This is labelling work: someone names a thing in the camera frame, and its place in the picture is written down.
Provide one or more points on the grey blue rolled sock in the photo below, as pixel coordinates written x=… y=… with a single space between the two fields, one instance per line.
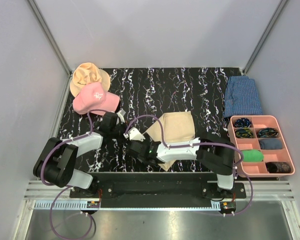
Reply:
x=270 y=144

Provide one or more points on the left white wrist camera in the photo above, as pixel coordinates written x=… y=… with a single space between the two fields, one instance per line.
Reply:
x=121 y=115

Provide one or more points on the teal patterned rolled sock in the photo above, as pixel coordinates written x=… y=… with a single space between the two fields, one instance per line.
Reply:
x=268 y=132

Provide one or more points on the beige cloth napkin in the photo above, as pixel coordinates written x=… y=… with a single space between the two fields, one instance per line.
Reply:
x=177 y=127

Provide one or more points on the pink baseball cap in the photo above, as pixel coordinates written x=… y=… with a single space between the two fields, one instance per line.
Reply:
x=94 y=99

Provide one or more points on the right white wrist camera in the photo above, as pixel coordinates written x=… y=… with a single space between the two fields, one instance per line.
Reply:
x=134 y=134

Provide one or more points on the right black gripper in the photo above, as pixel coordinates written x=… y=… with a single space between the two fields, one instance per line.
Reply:
x=147 y=141

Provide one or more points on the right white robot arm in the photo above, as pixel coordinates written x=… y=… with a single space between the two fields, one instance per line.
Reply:
x=215 y=153

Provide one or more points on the pink divided organizer tray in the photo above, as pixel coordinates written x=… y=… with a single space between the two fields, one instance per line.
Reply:
x=258 y=169

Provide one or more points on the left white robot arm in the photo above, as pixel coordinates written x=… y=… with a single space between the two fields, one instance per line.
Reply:
x=56 y=163

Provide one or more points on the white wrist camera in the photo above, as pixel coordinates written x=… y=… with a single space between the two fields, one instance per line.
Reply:
x=134 y=134
x=121 y=115

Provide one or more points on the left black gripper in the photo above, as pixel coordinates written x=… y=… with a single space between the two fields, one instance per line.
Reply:
x=123 y=125

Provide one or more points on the dark patterned rolled sock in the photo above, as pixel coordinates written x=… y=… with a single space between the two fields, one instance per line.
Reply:
x=277 y=167

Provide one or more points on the aluminium frame post right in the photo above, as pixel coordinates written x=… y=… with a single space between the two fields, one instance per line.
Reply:
x=265 y=34

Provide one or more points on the aluminium frame post left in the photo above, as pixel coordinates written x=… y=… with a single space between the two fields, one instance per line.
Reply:
x=48 y=34

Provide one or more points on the green rolled sock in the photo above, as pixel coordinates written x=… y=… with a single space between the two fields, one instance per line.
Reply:
x=252 y=156

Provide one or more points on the beige bucket hat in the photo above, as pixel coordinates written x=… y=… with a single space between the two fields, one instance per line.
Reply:
x=87 y=73

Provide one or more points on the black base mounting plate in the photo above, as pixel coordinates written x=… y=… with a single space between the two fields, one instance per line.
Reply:
x=115 y=184

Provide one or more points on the slotted aluminium rail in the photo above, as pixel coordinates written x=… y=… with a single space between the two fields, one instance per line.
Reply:
x=56 y=199

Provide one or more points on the aluminium frame post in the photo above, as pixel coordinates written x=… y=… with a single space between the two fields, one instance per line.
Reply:
x=265 y=34
x=48 y=34

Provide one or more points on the blue checkered folded cloth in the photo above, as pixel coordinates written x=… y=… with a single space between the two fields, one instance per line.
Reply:
x=241 y=97

